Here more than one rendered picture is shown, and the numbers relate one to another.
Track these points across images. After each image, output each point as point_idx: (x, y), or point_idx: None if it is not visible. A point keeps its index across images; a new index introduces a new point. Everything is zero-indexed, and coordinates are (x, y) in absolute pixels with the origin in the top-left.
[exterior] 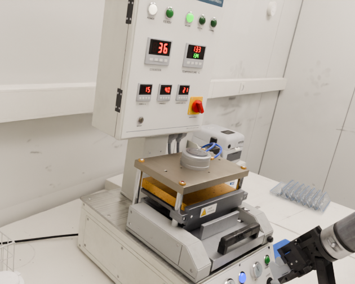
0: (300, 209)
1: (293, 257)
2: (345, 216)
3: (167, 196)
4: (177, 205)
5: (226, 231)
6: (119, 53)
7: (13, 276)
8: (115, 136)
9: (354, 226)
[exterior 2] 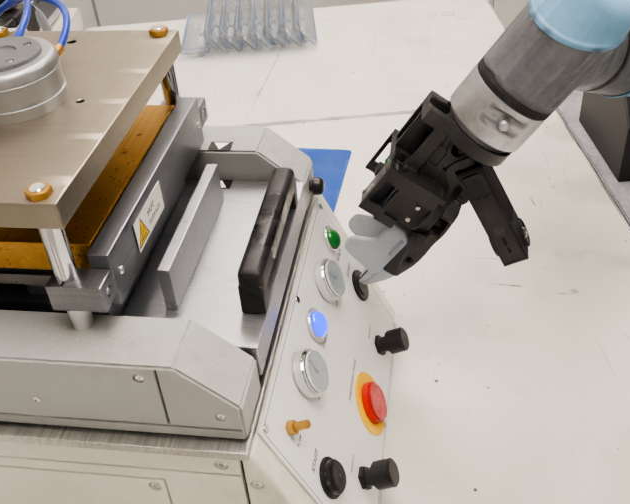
0: (268, 61)
1: (407, 201)
2: (358, 27)
3: None
4: (63, 265)
5: (216, 235)
6: None
7: None
8: None
9: (544, 52)
